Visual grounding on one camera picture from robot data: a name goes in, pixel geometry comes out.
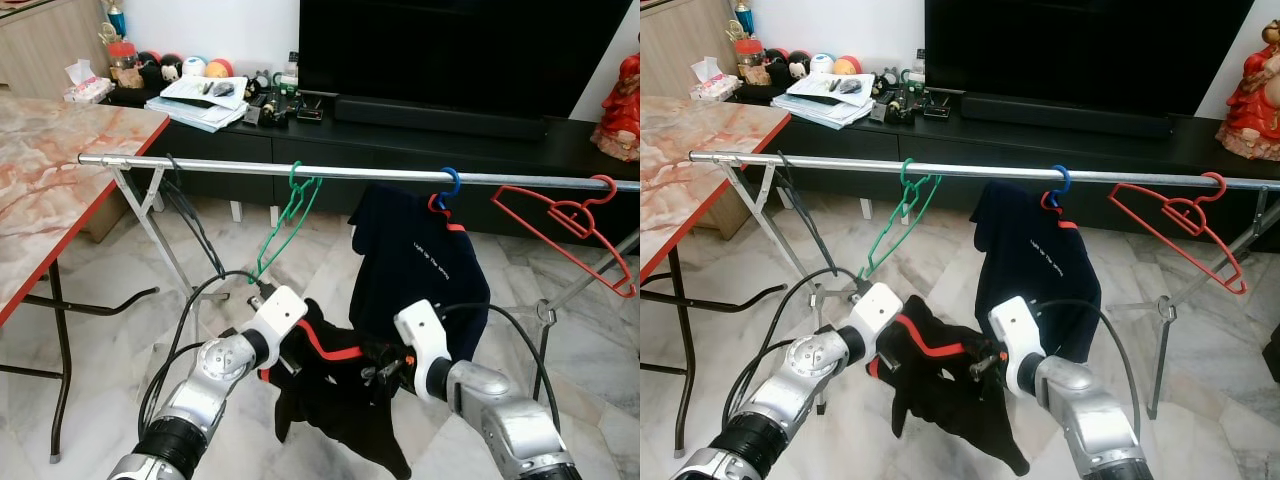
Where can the black T-shirt red collar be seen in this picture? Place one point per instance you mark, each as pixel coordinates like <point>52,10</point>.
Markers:
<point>940,410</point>
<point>330,410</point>

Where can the white round plush ball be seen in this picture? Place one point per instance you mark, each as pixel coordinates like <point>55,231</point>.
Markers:
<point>194,67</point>
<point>822,64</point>

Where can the white tissue pack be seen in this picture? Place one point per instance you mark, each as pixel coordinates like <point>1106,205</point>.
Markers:
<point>715,82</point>
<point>88,85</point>

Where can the marble-top folding table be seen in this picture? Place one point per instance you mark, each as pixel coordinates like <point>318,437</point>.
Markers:
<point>60,160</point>
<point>690,160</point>

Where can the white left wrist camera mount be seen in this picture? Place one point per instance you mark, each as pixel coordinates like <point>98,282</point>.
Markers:
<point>878,305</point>
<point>280,310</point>

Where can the black flat-screen television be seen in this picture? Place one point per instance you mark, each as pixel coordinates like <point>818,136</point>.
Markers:
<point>1080,50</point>
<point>450,50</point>

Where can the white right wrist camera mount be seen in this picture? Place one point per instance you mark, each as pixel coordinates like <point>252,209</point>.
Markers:
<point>1012,325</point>
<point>420,330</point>

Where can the black round plush toy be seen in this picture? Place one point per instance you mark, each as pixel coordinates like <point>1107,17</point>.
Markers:
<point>147,68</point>
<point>774,66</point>
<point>170,68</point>
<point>797,66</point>

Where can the black bird plush figure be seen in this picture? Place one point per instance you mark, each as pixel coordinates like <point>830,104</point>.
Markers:
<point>262,90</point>
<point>890,86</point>

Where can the green plastic hanger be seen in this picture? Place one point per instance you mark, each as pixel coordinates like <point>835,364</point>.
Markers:
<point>868,268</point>
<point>258,268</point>

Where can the light wooden cabinet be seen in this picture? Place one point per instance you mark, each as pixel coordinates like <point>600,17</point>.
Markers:
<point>40,50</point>
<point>680,50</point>

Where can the red laughing Buddha statue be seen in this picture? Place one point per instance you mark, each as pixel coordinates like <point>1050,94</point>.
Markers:
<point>620,110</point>
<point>1250,100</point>

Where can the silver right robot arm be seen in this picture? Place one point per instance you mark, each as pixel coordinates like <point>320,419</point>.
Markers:
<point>500,410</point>
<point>1090,410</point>

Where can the blue and gold trophy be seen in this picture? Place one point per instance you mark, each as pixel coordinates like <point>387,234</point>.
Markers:
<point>741,20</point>
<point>113,22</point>

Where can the dark grey fabric sofa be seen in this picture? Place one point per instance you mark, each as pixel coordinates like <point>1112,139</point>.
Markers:
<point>1272,350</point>

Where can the navy T-shirt white print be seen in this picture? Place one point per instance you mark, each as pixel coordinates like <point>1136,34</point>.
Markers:
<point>420,270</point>
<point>1035,270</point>

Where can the red-lidded glass jar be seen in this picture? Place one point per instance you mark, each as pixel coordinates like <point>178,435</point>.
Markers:
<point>750,63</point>
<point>123,65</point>

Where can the black TV console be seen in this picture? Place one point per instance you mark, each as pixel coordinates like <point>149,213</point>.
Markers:
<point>860,143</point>
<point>230,145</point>

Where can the black soundbar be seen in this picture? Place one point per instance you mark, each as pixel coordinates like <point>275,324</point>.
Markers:
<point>440,118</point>

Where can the black electronic box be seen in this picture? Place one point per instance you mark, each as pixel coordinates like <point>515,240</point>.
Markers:
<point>310,108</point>
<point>936,106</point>

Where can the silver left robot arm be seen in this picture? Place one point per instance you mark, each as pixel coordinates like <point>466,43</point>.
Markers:
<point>200,390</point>
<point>790,395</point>

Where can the blue hanger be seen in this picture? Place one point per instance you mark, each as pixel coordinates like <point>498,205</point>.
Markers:
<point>1066,180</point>
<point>457,180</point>

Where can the clear plastic bottle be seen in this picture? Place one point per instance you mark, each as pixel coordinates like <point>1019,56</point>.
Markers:
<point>291,70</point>
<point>919,68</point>

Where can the silver clothes rack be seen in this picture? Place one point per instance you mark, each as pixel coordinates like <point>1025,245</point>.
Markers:
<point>220,165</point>
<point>850,164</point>

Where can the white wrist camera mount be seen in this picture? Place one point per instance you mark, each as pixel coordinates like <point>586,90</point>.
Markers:
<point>280,310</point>
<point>878,305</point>
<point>1012,325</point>
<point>420,330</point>

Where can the red plastic hanger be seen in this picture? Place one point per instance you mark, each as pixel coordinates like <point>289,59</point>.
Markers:
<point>495,195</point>
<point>1112,190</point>

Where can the orange round plush ball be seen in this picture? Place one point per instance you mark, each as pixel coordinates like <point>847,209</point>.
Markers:
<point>848,65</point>
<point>220,68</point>

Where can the white paper stack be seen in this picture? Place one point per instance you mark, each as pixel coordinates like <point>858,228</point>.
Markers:
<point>820,105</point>
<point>195,110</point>

